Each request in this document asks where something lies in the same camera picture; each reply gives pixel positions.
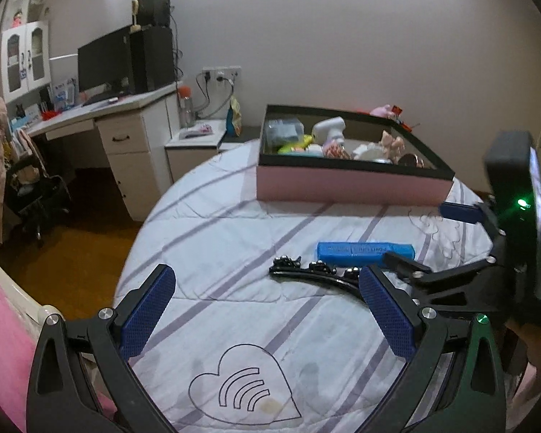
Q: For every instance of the black keyboard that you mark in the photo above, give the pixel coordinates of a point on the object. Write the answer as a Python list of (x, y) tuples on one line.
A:
[(101, 98)]

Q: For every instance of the small pink doll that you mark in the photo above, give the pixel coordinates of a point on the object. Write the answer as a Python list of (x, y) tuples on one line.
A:
[(17, 19)]

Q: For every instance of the white striped quilt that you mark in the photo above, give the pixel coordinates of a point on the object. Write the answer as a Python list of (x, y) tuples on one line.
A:
[(234, 234)]

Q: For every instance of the low black and white cabinet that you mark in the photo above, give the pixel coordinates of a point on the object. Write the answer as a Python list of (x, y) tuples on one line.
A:
[(243, 133)]

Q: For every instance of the bottle with orange cap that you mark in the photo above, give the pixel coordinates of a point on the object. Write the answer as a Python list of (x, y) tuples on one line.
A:
[(186, 108)]

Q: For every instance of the yellow snack bag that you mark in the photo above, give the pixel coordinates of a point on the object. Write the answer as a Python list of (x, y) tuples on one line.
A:
[(234, 117)]

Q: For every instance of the pink plush toy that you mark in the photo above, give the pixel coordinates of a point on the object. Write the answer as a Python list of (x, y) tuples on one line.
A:
[(382, 110)]

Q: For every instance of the pink blanket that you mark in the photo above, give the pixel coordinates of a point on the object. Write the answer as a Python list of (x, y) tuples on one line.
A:
[(4, 347)]

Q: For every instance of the black speaker box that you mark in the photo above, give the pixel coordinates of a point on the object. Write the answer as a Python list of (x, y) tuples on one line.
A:
[(153, 9)]

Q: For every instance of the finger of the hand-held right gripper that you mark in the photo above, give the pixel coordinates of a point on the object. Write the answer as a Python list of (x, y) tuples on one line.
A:
[(410, 268), (460, 212)]

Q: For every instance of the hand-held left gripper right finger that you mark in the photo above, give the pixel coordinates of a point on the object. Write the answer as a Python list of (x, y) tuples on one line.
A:
[(387, 311)]

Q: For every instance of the yellow highlighter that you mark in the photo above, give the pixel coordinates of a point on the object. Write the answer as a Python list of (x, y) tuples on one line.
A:
[(293, 146)]

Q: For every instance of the blue and white box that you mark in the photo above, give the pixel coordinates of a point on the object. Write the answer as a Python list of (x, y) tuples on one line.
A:
[(63, 94)]

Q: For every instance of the black computer monitor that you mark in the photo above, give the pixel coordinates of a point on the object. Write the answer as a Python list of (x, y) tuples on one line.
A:
[(101, 61)]

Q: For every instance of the white nightstand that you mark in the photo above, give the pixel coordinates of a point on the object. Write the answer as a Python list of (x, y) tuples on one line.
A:
[(185, 162)]

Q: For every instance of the black office chair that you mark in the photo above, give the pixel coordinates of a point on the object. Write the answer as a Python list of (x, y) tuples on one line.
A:
[(40, 194)]

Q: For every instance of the white desk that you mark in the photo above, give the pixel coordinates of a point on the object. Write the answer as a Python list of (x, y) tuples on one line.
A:
[(126, 162)]

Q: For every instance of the white glass-door cabinet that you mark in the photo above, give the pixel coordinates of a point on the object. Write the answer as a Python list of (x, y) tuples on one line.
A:
[(25, 27)]

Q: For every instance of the rose gold mirror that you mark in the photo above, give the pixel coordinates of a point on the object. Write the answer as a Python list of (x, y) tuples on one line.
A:
[(410, 160)]

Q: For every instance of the white wall socket strip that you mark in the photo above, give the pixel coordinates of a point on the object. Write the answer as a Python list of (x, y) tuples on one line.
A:
[(221, 73)]

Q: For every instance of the white bed frame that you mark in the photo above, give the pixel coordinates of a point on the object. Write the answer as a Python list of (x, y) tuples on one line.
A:
[(45, 313)]

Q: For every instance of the pink box with black rim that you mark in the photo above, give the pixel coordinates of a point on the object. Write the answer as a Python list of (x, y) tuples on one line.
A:
[(342, 185)]

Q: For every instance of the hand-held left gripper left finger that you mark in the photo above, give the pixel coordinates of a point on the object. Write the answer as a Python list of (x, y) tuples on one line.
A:
[(146, 311)]

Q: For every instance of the pink bear figurine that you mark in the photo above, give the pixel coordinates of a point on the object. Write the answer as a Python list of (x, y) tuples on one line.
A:
[(391, 142)]

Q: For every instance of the blue rectangular bar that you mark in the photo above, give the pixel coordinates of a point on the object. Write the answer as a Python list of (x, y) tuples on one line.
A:
[(365, 252)]

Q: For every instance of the clear plastic box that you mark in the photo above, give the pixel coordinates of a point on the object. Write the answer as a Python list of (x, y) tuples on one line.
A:
[(283, 130)]

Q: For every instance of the white hair dryer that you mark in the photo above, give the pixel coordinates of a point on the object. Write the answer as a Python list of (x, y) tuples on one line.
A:
[(327, 128)]

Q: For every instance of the black studded headband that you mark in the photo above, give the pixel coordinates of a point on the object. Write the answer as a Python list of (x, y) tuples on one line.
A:
[(315, 275)]

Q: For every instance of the black computer tower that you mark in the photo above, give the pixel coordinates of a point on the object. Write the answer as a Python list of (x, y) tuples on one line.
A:
[(153, 58)]

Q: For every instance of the pink and white packet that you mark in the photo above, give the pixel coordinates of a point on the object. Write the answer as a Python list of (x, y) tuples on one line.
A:
[(198, 131)]

